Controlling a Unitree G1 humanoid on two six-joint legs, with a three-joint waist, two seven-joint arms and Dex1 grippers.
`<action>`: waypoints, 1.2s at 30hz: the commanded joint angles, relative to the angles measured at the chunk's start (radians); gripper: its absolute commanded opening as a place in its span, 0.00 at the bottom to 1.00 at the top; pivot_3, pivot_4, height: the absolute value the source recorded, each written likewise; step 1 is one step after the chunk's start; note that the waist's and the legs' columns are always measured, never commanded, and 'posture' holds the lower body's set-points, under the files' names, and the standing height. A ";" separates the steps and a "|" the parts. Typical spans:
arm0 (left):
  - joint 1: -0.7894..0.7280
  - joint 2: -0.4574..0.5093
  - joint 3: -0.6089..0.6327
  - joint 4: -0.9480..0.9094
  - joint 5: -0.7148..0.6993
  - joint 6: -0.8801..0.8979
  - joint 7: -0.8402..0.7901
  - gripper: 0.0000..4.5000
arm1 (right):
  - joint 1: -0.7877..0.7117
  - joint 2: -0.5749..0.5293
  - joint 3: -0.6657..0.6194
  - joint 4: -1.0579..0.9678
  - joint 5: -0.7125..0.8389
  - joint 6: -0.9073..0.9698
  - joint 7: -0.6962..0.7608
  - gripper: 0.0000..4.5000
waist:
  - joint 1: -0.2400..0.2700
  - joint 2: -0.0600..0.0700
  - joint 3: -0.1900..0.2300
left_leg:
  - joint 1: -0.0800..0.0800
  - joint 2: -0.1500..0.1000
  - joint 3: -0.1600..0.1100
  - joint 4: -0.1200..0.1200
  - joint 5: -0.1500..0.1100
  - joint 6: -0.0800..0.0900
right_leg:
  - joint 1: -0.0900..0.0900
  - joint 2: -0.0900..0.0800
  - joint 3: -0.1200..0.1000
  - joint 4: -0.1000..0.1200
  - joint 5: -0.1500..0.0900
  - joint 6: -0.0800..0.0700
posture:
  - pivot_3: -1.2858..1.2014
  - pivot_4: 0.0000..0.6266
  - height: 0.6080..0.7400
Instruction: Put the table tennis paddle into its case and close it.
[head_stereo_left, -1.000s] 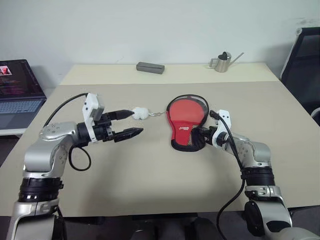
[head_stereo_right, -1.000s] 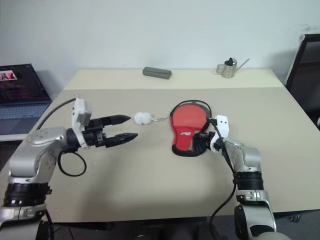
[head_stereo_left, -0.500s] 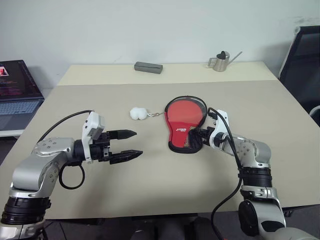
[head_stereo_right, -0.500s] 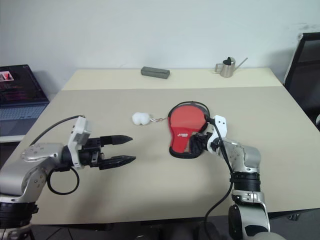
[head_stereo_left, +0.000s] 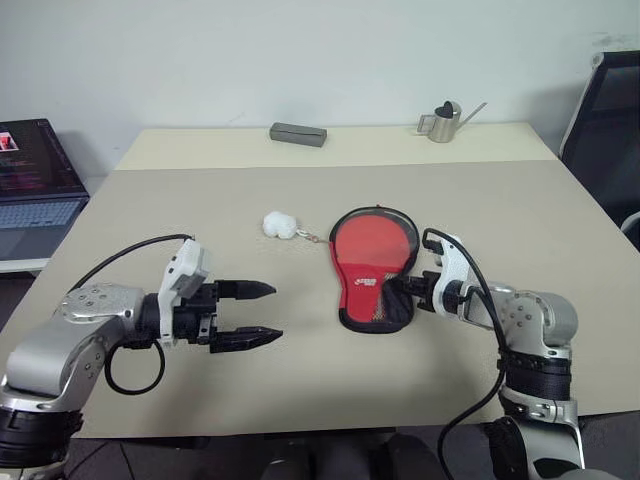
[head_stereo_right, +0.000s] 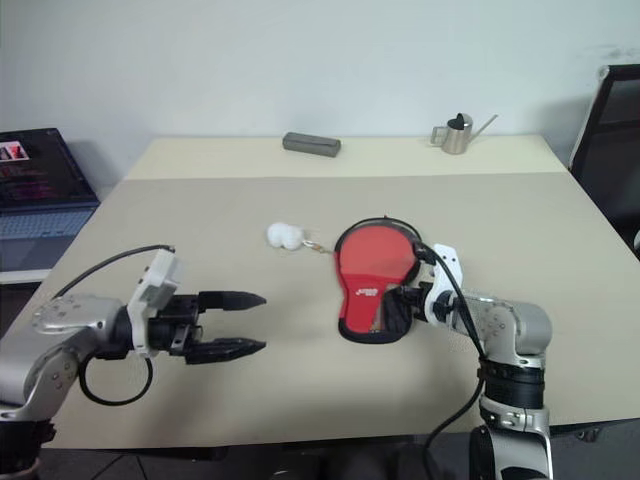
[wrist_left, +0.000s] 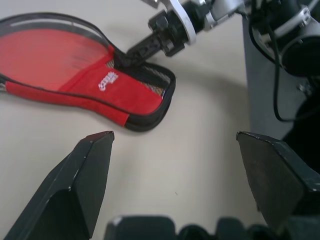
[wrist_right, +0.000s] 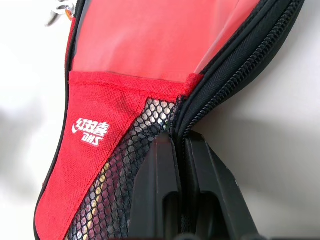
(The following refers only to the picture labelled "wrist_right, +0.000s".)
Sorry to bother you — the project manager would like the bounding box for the silver metal snap hook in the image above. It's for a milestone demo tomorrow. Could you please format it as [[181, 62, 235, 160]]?
[[44, 0, 76, 28]]

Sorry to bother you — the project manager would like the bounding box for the red black paddle case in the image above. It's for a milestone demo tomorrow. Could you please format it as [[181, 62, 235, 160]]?
[[32, 0, 306, 240]]

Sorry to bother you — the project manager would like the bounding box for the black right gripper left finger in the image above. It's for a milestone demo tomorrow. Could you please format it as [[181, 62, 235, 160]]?
[[129, 131, 182, 240]]

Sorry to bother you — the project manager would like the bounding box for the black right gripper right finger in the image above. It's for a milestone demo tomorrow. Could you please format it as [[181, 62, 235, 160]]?
[[184, 136, 260, 240]]

